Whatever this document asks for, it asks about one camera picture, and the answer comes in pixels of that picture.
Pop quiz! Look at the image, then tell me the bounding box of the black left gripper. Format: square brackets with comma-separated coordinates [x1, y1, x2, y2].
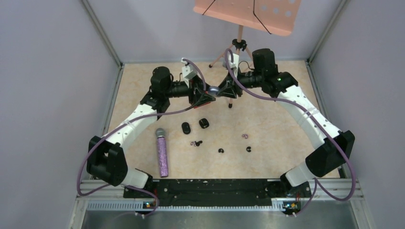
[164, 74, 215, 106]

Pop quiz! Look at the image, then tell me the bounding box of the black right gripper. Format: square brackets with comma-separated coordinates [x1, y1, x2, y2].
[217, 67, 264, 99]

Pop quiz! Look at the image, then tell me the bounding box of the silver blue earbud charging case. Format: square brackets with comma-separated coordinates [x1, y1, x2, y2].
[207, 86, 220, 97]

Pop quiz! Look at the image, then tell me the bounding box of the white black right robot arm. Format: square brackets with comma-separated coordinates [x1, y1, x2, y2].
[224, 48, 356, 197]

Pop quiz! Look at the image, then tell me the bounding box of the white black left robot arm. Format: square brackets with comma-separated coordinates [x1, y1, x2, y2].
[85, 63, 215, 197]

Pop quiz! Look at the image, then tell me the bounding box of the black glossy earbud case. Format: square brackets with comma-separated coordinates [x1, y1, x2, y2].
[199, 118, 210, 129]

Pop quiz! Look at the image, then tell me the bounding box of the black oval earbud case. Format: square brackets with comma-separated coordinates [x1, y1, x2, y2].
[181, 122, 191, 135]

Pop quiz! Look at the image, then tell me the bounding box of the black earbud pair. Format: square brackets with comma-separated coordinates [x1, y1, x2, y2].
[194, 141, 203, 147]

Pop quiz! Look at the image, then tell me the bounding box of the purple glitter microphone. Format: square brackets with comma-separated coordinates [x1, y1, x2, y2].
[155, 128, 169, 177]

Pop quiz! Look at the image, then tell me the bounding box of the pink music stand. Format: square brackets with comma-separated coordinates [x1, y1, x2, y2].
[193, 0, 302, 109]

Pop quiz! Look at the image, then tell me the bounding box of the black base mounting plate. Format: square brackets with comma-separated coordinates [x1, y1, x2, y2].
[123, 178, 312, 208]

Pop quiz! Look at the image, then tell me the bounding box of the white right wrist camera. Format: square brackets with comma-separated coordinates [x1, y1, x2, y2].
[225, 52, 239, 77]

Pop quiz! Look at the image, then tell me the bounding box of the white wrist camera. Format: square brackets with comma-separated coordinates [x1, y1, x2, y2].
[181, 58, 198, 87]
[225, 52, 239, 77]

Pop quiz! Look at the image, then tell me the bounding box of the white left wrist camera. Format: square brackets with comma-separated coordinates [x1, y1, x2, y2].
[181, 58, 198, 87]

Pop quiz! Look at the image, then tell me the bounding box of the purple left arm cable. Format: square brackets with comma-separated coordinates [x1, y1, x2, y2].
[77, 58, 208, 218]

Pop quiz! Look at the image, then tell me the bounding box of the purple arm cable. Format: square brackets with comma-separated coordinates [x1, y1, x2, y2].
[77, 58, 208, 218]
[224, 48, 357, 217]

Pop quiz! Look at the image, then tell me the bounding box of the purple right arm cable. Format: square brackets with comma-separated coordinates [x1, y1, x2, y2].
[224, 48, 357, 217]

